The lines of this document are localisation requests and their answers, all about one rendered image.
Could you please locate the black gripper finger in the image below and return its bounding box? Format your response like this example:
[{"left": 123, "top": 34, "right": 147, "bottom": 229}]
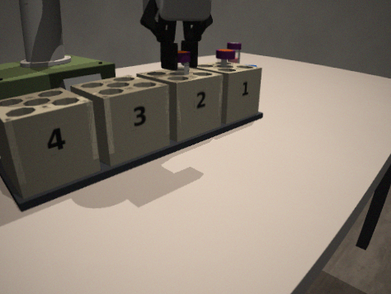
[
  {"left": 140, "top": 0, "right": 178, "bottom": 71},
  {"left": 181, "top": 14, "right": 213, "bottom": 68}
]

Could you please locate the beige bucket adapter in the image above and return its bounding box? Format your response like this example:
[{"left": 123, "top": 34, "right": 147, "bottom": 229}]
[
  {"left": 189, "top": 62, "right": 262, "bottom": 124},
  {"left": 0, "top": 88, "right": 101, "bottom": 199},
  {"left": 136, "top": 68, "right": 223, "bottom": 142},
  {"left": 70, "top": 75, "right": 170, "bottom": 167}
]

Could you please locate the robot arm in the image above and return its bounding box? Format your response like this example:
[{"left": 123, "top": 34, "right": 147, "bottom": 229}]
[{"left": 19, "top": 0, "right": 71, "bottom": 68}]

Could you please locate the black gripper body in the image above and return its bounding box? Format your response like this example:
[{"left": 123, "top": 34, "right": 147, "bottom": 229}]
[{"left": 155, "top": 0, "right": 211, "bottom": 21}]

